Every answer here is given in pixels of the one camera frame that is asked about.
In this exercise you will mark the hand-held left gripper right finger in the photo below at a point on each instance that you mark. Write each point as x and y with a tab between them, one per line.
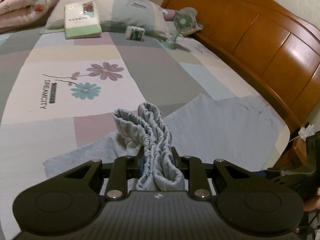
175	163

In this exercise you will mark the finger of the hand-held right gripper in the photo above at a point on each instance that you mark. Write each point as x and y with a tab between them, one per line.
262	174

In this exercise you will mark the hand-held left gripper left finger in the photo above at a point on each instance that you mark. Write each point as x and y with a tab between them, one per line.
142	165

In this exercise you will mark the grey sweatpants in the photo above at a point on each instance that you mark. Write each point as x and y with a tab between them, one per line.
225	120

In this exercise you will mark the person's right hand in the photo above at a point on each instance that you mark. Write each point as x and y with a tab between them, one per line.
313	202

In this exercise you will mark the small white green packet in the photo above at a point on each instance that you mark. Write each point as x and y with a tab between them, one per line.
135	33

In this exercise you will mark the patchwork flower bed sheet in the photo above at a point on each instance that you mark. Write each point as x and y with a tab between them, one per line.
50	62

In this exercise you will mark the patchwork pillow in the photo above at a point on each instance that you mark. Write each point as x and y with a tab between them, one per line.
198	28
120	7

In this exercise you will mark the green handheld fan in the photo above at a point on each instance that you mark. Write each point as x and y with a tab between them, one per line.
183	21

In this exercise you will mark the wooden headboard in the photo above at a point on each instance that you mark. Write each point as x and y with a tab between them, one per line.
262	30

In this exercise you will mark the small pink cloth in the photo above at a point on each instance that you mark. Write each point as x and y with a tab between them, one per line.
168	14

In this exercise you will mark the green white book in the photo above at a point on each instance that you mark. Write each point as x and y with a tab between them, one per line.
82	17

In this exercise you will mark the folded pink quilt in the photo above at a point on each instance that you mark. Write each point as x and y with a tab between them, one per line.
25	2

